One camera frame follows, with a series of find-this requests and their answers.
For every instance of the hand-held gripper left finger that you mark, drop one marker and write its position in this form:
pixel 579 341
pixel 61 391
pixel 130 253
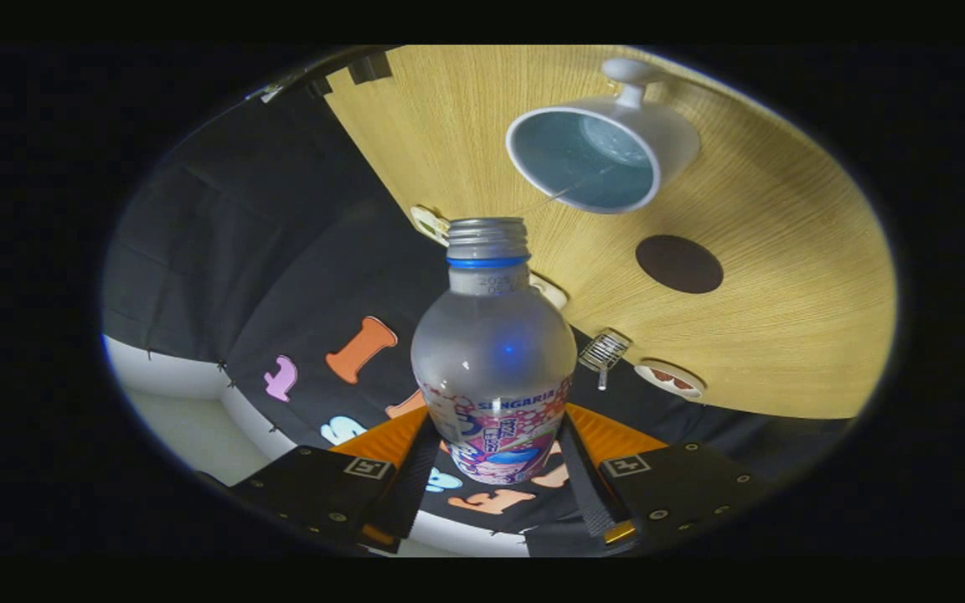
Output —
pixel 411 494

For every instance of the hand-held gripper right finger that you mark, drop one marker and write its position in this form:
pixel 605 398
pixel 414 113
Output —
pixel 587 494

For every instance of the silver juice bottle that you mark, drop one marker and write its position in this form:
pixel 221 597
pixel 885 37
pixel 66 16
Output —
pixel 491 352

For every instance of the dark brown round coaster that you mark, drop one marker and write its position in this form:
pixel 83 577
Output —
pixel 679 264

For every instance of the white cup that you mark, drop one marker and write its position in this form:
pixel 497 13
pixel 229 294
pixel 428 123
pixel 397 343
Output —
pixel 675 138

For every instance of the round white plate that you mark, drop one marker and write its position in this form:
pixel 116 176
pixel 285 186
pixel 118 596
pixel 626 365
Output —
pixel 668 381

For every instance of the white toaster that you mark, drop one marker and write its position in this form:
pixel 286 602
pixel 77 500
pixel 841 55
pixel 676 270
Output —
pixel 551 293

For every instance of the wooden table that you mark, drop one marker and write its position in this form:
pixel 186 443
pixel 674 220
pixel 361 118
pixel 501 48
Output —
pixel 784 318

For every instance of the white divided tray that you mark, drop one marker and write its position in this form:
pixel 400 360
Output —
pixel 430 224

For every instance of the black table clamp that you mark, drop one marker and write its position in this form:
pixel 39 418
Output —
pixel 370 68
pixel 319 86

